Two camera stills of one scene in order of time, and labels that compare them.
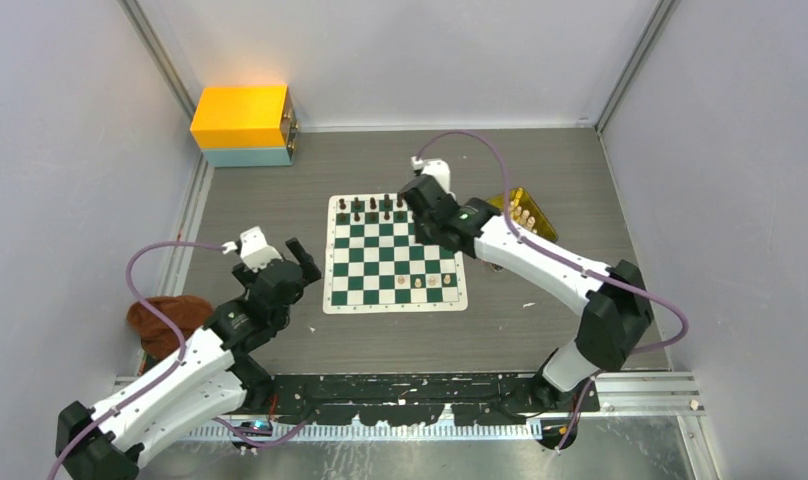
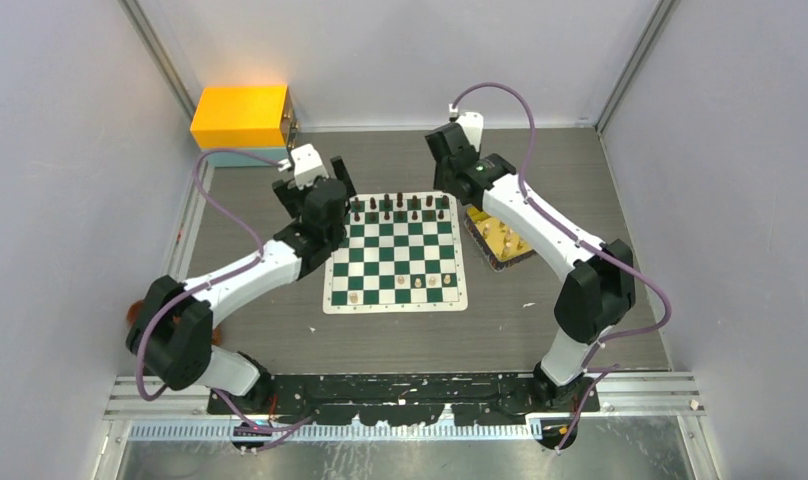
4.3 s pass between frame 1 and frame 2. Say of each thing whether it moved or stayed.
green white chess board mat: stayed
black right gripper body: moved
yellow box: stayed
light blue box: stayed
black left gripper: moved
